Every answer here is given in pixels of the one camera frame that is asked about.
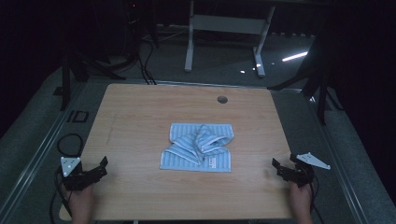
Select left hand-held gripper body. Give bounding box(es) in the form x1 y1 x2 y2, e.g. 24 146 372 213
60 156 101 191

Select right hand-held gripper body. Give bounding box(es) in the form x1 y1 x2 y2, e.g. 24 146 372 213
281 152 332 189

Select blue striped towel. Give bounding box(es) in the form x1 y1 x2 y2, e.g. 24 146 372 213
159 122 235 173

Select person's left hand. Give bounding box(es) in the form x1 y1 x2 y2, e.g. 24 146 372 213
64 184 94 224

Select person's right hand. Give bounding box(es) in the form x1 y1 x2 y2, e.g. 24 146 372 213
289 182 314 224

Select black metal stand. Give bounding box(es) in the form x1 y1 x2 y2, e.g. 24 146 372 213
266 31 345 126
60 54 127 112

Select dark equipment rack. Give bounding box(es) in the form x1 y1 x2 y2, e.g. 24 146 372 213
122 0 161 63

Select right hand-held gripper cable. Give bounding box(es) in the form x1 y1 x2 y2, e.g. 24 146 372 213
307 174 325 224

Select hand-held gripper cable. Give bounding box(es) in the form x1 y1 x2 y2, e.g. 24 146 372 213
307 174 325 224
49 166 73 224

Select left hand-held gripper cable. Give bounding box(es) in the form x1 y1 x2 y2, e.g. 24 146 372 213
49 166 73 224

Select black cable loop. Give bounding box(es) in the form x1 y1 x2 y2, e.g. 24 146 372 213
56 133 85 158

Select black floor cables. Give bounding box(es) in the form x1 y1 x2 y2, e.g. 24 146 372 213
135 39 158 86

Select white desk frame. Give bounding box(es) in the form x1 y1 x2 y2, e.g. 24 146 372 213
184 0 276 78

